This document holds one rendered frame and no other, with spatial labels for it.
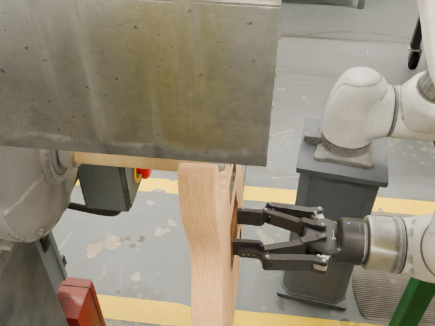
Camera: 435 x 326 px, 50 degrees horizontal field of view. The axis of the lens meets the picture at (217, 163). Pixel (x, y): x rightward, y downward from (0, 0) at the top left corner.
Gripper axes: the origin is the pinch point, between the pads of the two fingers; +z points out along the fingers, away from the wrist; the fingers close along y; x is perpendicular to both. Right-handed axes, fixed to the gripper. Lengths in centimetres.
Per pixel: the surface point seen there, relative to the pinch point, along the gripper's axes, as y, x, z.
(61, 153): -9.8, 19.8, 22.7
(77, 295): 16, -42, 41
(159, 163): -9.2, 19.1, 9.8
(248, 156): -24.8, 31.5, -2.3
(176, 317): 55, -99, 26
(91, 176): 13.9, -1.8, 30.4
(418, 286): 30, -42, -46
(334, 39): 303, -71, -51
